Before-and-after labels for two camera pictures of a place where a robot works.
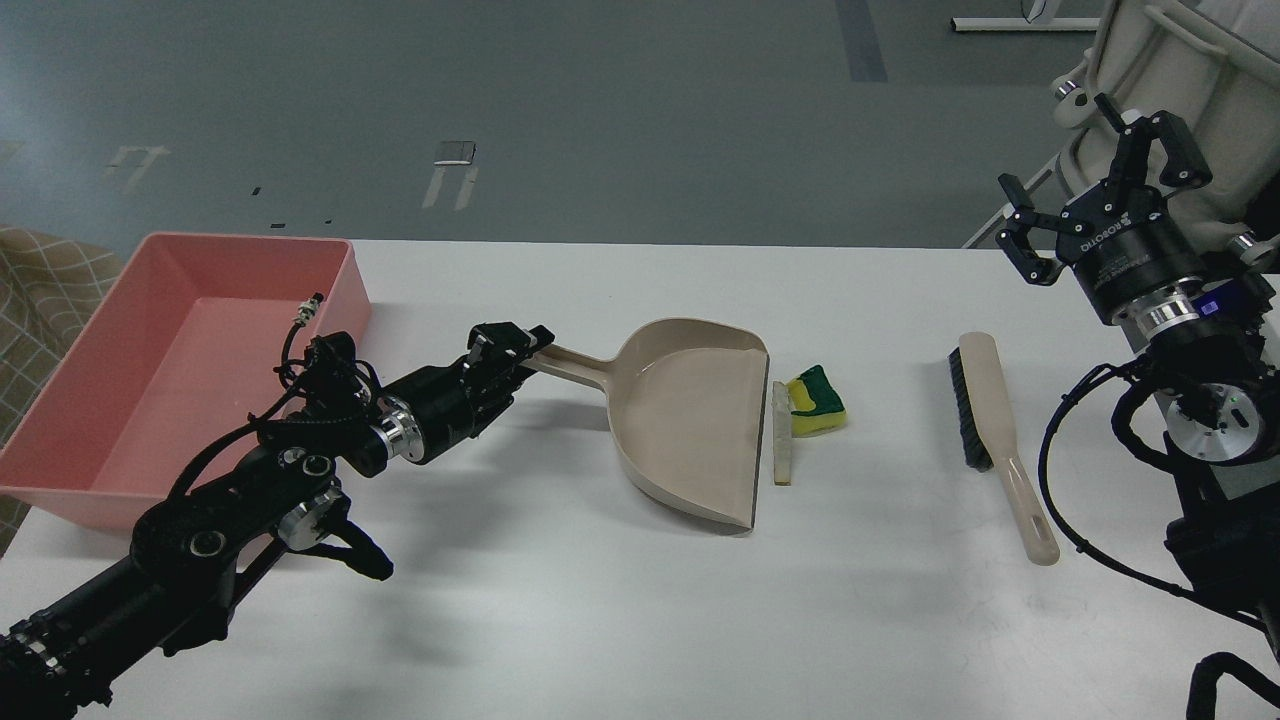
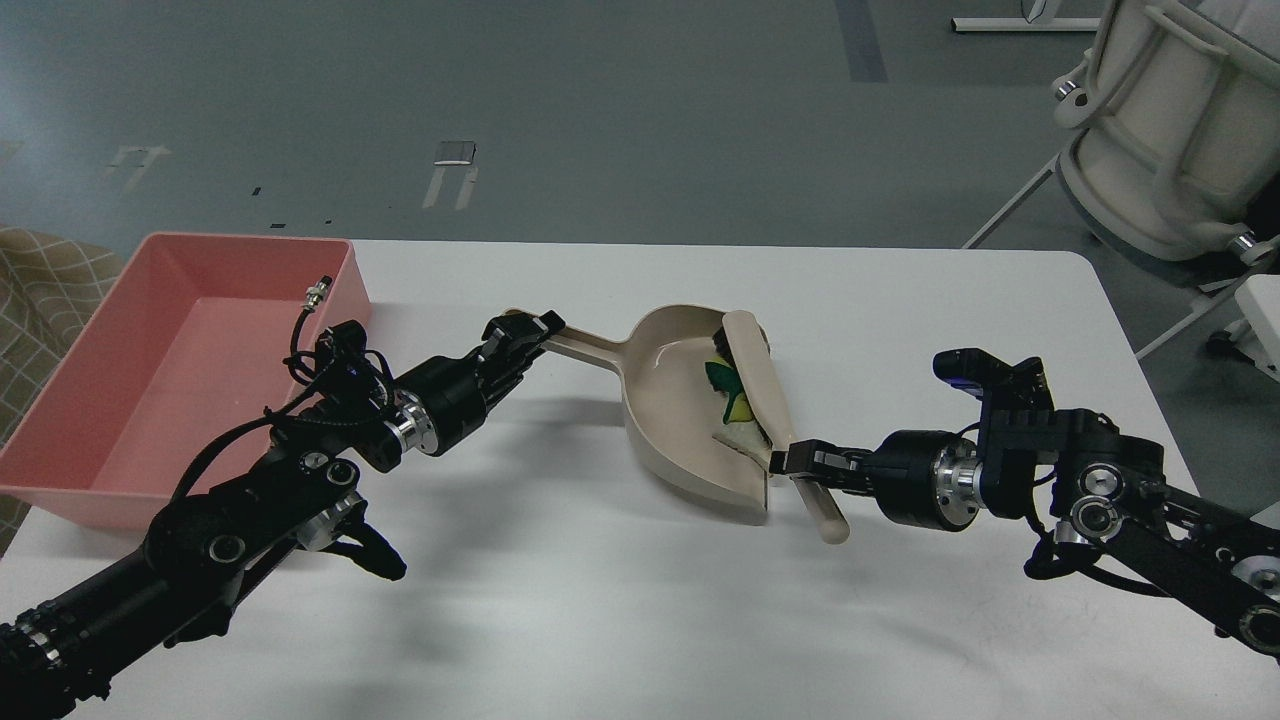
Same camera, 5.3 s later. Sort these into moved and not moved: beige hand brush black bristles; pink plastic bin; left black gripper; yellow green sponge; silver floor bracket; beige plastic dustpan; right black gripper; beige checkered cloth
Moved: beige hand brush black bristles; right black gripper; yellow green sponge; beige plastic dustpan
Not moved: pink plastic bin; left black gripper; silver floor bracket; beige checkered cloth
